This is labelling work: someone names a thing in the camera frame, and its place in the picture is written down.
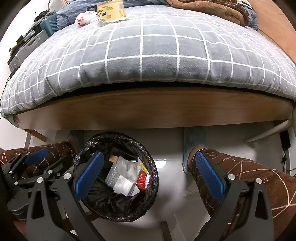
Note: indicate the clear plastic bag red print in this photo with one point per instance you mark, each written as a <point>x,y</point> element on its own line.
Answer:
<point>85,18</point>

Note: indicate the grey checked bed mattress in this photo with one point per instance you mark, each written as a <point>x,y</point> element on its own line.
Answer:
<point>155,43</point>

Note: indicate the brown fleece blanket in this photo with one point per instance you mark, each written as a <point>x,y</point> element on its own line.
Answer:
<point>227,10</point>

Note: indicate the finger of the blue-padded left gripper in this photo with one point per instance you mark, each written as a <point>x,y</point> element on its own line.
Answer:
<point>60,166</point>
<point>36,156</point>

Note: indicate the grey left slipper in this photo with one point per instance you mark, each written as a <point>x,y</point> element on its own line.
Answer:
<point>75,138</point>

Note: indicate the wooden bed frame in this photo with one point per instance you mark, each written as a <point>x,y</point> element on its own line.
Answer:
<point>155,108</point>

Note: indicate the patterned pillow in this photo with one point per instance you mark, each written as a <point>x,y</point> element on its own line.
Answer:
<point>252,15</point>

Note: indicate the yellow white snack wrapper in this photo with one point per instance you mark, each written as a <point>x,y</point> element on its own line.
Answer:
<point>142,165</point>

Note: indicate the white tissue paper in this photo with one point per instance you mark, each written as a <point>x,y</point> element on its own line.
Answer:
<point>127,181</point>

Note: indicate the brown cardboard box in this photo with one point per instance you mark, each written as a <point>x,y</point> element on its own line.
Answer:
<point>113,159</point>

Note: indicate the grey right slipper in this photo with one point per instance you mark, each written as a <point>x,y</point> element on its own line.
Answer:
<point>194,139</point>

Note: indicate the wooden headboard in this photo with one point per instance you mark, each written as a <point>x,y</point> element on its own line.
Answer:
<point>274,24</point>

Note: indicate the black lined trash bin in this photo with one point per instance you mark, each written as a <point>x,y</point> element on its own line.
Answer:
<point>101,198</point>

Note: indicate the grey slipper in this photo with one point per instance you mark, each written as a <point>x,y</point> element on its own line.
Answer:
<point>75,138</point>
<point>194,139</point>

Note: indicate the clear bubble wrap bag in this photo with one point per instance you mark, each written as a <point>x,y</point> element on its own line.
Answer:
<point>113,175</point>

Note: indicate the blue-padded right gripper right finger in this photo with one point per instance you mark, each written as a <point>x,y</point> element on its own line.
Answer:
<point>244,211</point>

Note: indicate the yellow yogurt cup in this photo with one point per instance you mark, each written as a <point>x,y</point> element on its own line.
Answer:
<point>110,12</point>

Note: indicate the grey hard suitcase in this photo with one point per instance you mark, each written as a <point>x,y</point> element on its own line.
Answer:
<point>27,49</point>

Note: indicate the blue striped duvet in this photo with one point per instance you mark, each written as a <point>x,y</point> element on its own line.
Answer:
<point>67,15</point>

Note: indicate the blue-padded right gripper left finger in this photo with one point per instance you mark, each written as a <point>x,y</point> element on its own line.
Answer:
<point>54,211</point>

